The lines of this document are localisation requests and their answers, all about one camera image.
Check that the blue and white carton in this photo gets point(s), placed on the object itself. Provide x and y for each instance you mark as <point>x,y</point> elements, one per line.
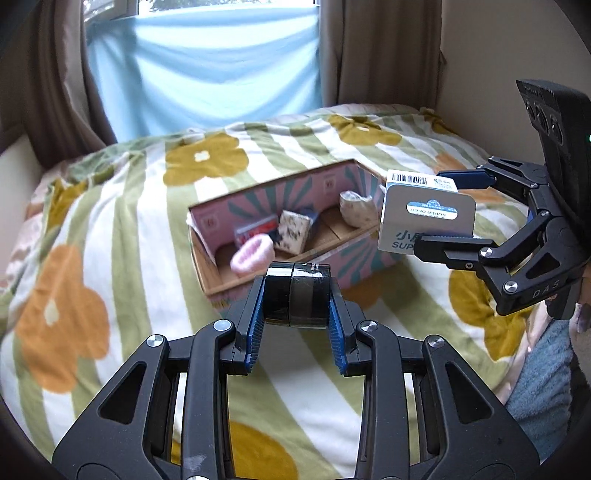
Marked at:
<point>415,217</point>

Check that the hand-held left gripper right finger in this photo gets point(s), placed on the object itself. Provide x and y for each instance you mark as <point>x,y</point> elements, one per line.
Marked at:
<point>336,332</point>

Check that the small black jar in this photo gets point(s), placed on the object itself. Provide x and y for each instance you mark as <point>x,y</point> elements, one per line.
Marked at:
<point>295,295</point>

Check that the pink fluffy item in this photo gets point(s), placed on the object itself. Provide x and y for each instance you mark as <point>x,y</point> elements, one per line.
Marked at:
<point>251,256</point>

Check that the brown curtain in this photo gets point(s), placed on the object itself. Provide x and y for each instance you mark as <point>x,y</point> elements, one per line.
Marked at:
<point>378,50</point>
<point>60,83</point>

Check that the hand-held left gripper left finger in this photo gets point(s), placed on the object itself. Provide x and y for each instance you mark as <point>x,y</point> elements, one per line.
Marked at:
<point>256,332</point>

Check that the white marbled box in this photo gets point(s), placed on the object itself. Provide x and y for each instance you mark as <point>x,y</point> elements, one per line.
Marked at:
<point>293,230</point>

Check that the pink bed sheet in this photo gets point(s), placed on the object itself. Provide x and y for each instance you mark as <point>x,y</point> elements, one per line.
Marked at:
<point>21,251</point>

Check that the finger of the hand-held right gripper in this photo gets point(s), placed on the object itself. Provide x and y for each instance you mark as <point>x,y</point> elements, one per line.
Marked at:
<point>466,180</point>
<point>452,251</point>

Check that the pink printed cardboard box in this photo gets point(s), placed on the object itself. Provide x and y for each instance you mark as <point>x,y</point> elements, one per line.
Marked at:
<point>355,258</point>

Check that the blue towel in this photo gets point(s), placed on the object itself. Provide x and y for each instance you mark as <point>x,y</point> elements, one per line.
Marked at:
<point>545,374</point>

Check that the window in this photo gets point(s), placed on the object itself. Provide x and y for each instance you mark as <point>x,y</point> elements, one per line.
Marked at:
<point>120,5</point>

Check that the small red box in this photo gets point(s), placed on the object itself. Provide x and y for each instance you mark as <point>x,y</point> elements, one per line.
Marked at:
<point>256,230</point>

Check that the light blue cloth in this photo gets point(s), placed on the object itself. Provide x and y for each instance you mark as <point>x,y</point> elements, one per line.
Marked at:
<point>207,69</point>

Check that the white floral pouch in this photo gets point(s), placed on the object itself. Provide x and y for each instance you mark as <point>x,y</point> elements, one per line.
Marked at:
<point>358,210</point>

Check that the floral striped blanket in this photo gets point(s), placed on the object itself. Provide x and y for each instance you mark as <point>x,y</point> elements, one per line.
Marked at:
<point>138,258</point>

